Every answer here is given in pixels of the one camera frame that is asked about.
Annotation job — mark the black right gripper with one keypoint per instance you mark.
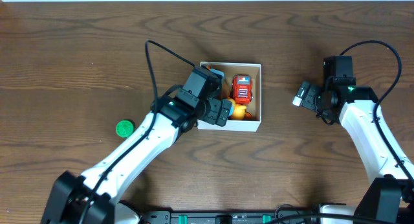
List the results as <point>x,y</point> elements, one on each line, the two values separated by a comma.
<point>308,101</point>

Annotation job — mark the orange toy duck blue cap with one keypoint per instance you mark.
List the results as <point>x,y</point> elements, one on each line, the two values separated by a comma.
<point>239,111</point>

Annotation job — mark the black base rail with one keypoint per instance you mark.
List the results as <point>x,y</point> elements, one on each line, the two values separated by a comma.
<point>167,217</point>

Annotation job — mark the white cardboard box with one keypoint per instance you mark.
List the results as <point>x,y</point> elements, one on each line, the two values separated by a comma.
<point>254,108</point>

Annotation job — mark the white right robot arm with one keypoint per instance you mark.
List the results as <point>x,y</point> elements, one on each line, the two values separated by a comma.
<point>340,101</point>

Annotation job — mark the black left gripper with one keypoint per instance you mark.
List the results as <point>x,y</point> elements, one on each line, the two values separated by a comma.
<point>221,111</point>

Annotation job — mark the red toy car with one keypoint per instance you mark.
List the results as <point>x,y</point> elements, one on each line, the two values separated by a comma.
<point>242,89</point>

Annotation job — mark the brown plush capybara toy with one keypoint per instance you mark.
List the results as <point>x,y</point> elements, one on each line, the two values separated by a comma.
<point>225,90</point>

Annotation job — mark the green round toy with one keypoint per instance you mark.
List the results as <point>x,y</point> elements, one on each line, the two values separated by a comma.
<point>125,128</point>

